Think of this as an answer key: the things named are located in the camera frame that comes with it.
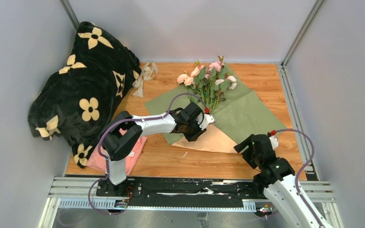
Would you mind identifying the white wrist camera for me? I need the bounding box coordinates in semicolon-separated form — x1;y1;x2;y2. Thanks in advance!
268;130;279;150
196;112;216;130

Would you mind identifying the pink folded cloth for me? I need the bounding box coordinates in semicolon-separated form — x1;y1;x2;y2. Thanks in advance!
86;136;148;176

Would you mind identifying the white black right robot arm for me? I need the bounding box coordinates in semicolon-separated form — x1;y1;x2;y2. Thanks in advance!
234;133;331;228

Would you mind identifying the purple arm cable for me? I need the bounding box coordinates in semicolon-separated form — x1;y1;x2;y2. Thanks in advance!
87;92;210;216
270;128;327;228

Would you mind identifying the black blanket with cream flowers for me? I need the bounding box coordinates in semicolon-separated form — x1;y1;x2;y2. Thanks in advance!
28;21;141;168

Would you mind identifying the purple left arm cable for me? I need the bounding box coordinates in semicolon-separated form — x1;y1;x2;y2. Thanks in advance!
87;92;210;216

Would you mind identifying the green and tan wrapping paper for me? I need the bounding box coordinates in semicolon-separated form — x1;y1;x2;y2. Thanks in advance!
143;71;285;153

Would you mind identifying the beige ribbon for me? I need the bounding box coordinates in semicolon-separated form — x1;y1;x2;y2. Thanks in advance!
131;61;159;98

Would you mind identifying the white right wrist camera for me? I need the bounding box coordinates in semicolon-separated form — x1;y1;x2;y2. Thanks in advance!
268;130;279;150

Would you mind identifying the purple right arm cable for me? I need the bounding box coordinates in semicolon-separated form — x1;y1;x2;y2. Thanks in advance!
270;128;327;228

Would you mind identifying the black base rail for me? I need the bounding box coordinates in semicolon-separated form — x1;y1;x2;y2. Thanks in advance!
50;175;334;212

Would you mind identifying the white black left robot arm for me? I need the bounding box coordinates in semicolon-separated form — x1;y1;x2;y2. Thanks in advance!
97;102;216;196

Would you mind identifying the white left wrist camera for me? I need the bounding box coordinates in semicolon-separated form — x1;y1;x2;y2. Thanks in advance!
196;112;216;130

